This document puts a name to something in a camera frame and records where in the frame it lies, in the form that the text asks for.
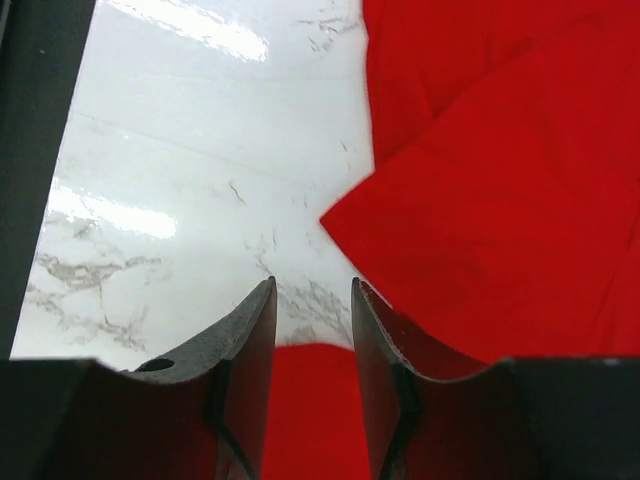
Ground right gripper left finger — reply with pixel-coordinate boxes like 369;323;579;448
124;277;277;479

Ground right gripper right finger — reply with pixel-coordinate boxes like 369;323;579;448
351;279;495;479

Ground red t shirt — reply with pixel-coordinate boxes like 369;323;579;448
261;1;639;479

